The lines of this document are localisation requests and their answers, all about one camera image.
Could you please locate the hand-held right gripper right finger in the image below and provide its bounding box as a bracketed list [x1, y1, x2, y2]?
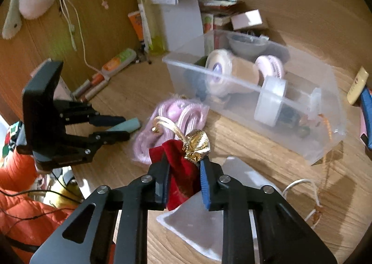
[199, 155, 338, 264]

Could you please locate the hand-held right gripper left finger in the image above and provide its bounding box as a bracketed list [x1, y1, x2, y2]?
[30, 156, 173, 264]

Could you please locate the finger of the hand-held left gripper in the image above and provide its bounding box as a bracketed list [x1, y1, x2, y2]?
[65, 130, 131, 155]
[60, 100, 127, 126]

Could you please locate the teal tube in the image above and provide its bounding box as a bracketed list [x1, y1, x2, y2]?
[106, 117, 142, 134]

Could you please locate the red velvet pouch gold trim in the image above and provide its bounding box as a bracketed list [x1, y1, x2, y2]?
[149, 116, 211, 212]

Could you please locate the clear tape roll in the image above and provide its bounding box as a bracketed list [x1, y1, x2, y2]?
[254, 76, 289, 129]

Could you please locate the white tape roll purple core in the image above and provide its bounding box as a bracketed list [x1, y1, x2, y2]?
[205, 49, 262, 98]

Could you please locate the clear plastic box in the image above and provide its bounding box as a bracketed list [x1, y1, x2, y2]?
[162, 30, 348, 166]

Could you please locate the pale marker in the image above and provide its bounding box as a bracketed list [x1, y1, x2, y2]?
[80, 79, 110, 102]

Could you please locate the green red patterned cloth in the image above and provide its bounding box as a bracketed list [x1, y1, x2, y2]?
[4, 121, 28, 155]

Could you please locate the printed white paper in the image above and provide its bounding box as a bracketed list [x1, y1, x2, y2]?
[56, 76, 75, 99]

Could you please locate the white cloth bag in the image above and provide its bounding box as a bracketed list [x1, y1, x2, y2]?
[156, 156, 324, 262]

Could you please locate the orange marker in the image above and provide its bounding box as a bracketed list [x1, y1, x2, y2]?
[71, 74, 105, 97]

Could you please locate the wooden desk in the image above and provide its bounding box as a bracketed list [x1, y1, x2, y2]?
[0, 0, 372, 264]

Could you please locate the orange and green pouch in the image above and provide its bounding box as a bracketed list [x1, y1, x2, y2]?
[102, 48, 138, 76]

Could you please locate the orange tube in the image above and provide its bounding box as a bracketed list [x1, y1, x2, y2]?
[128, 11, 146, 44]

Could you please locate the yellow green bottle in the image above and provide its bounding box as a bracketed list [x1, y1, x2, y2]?
[136, 0, 169, 56]

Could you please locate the orange puffer jacket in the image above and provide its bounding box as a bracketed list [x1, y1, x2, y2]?
[0, 152, 83, 264]

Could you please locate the white plush toy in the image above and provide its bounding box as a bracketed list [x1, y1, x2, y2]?
[2, 0, 50, 40]

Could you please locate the grey bowl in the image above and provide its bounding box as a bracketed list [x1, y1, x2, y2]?
[227, 33, 269, 60]

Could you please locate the small white box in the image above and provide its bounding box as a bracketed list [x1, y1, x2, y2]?
[231, 9, 264, 31]

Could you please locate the blue box lid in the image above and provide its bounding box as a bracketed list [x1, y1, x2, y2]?
[360, 89, 372, 152]

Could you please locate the cream tube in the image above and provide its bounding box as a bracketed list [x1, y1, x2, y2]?
[347, 67, 370, 105]

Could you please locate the pink cable pack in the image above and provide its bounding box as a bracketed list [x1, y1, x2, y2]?
[132, 98, 210, 166]

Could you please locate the thin black cable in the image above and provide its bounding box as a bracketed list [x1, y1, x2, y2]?
[0, 171, 85, 219]

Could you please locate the white power cable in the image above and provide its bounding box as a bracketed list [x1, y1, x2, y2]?
[55, 0, 103, 75]

